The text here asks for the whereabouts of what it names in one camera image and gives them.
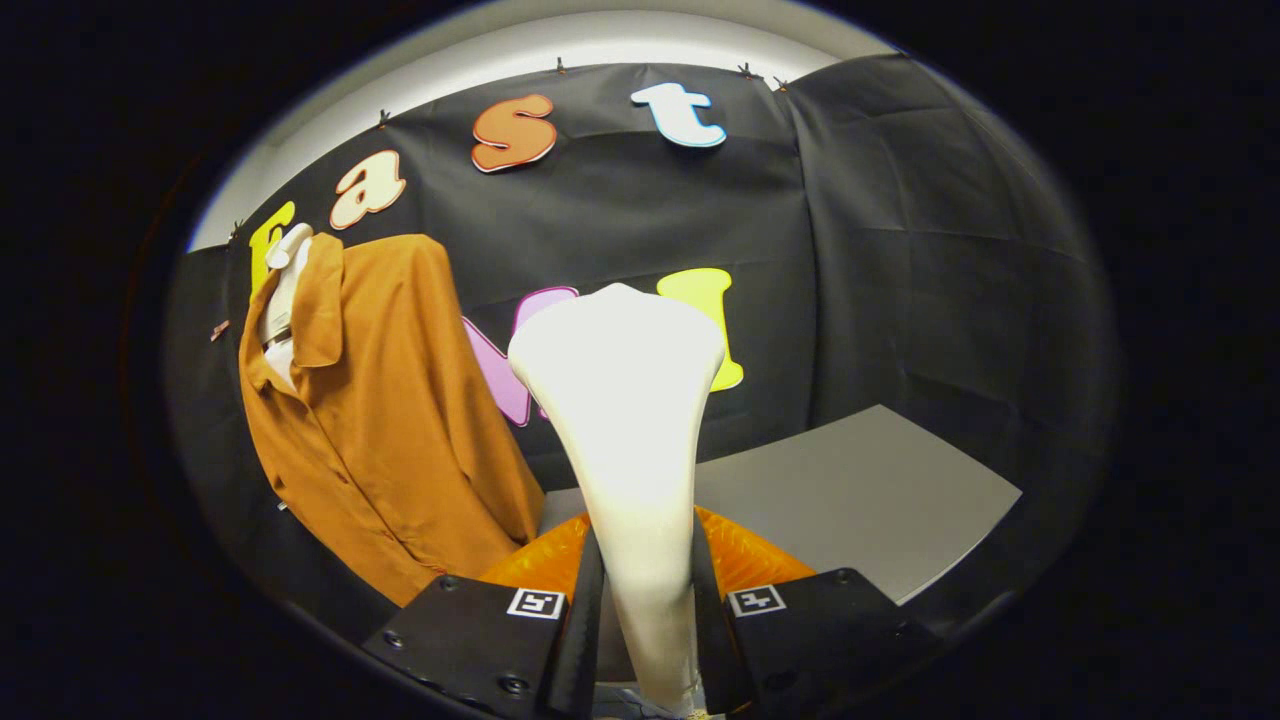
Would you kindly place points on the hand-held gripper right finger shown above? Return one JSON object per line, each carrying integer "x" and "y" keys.
{"x": 712, "y": 640}

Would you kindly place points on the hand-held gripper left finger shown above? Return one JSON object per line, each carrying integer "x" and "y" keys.
{"x": 585, "y": 640}

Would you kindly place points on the white garment steamer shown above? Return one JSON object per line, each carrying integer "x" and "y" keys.
{"x": 625, "y": 420}

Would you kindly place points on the brown button-up shirt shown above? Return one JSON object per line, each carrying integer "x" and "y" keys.
{"x": 400, "y": 430}

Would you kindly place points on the black backdrop cloth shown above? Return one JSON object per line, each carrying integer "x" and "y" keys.
{"x": 900, "y": 250}

